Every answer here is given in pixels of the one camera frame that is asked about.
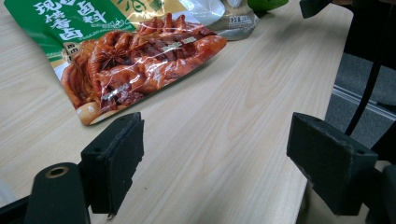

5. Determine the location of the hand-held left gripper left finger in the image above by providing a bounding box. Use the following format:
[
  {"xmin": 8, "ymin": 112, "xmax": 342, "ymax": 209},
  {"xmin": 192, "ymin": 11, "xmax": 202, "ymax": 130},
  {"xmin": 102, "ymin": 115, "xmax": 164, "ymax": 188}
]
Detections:
[{"xmin": 79, "ymin": 111, "xmax": 146, "ymax": 217}]

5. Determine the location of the metal floor rail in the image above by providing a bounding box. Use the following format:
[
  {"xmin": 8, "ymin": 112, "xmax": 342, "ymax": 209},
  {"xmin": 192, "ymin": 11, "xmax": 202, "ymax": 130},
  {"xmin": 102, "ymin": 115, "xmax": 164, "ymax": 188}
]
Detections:
[{"xmin": 331, "ymin": 84, "xmax": 396, "ymax": 120}]

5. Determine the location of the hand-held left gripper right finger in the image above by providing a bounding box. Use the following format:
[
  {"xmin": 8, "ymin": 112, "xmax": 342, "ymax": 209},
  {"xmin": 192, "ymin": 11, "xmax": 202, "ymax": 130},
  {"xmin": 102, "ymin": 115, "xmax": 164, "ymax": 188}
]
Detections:
[{"xmin": 286, "ymin": 111, "xmax": 379, "ymax": 217}]

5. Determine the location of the green and white snack packet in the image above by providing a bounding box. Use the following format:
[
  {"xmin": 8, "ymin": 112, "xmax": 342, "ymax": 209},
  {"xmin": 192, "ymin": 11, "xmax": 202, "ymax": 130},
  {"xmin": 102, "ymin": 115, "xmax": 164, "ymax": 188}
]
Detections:
[{"xmin": 247, "ymin": 0, "xmax": 290, "ymax": 13}]

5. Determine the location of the right hand-held gripper black cable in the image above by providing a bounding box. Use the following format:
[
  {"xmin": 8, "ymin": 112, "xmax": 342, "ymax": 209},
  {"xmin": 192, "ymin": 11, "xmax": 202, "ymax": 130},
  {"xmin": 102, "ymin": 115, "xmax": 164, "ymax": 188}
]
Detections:
[{"xmin": 344, "ymin": 0, "xmax": 396, "ymax": 137}]

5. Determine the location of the white and orange snack packet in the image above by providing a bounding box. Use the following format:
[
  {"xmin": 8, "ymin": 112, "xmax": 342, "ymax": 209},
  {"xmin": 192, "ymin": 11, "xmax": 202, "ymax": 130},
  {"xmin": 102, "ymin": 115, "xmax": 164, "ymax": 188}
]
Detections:
[{"xmin": 183, "ymin": 0, "xmax": 261, "ymax": 41}]

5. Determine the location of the green braised spice packet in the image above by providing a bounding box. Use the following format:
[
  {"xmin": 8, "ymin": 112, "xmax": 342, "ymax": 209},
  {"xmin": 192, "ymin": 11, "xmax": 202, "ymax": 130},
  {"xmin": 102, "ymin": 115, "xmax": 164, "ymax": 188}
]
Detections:
[{"xmin": 3, "ymin": 0, "xmax": 228, "ymax": 127}]

